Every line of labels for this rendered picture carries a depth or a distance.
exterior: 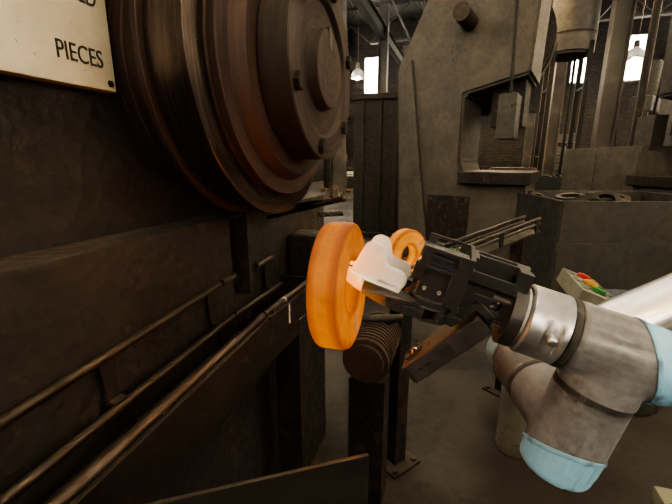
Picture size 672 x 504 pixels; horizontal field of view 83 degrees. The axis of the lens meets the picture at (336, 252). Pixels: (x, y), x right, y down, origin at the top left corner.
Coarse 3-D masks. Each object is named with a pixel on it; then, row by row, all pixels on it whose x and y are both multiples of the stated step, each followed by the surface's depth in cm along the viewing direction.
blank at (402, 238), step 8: (400, 232) 106; (408, 232) 107; (416, 232) 109; (392, 240) 105; (400, 240) 105; (408, 240) 107; (416, 240) 110; (424, 240) 112; (392, 248) 104; (400, 248) 106; (408, 248) 113; (416, 248) 110; (400, 256) 107; (408, 256) 113; (416, 256) 111
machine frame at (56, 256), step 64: (0, 128) 39; (64, 128) 46; (128, 128) 54; (0, 192) 40; (64, 192) 46; (128, 192) 55; (192, 192) 68; (0, 256) 40; (64, 256) 42; (128, 256) 49; (192, 256) 61; (256, 256) 80; (0, 320) 36; (64, 320) 42; (128, 320) 50; (192, 320) 62; (0, 384) 36; (128, 384) 51; (256, 384) 85; (320, 384) 127; (0, 448) 37; (256, 448) 87
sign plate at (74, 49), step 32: (0, 0) 37; (32, 0) 40; (64, 0) 43; (96, 0) 46; (0, 32) 37; (32, 32) 40; (64, 32) 43; (96, 32) 46; (0, 64) 37; (32, 64) 40; (64, 64) 43; (96, 64) 47
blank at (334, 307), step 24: (336, 240) 41; (360, 240) 48; (312, 264) 40; (336, 264) 39; (312, 288) 39; (336, 288) 39; (312, 312) 40; (336, 312) 40; (360, 312) 50; (312, 336) 42; (336, 336) 41
